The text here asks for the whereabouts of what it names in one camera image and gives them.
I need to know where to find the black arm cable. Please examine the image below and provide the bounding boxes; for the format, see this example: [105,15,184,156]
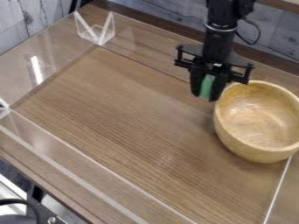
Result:
[235,17,263,46]

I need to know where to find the black metal frame bracket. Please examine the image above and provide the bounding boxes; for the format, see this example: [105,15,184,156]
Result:
[27,185,67,224]

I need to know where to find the green rectangular stick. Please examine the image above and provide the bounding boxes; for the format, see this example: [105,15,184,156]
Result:
[200,74,215,99]

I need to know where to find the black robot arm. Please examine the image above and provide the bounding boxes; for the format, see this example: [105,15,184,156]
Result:
[173,0,256,102]

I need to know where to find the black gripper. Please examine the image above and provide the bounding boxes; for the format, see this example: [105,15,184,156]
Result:
[173,24,254,102]

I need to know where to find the clear acrylic corner bracket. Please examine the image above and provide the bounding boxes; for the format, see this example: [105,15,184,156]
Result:
[73,11,116,46]

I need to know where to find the clear acrylic tray wall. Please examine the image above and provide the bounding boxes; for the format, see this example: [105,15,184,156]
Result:
[0,99,196,224]

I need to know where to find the wooden bowl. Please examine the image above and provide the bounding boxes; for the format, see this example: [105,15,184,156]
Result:
[213,80,299,164]

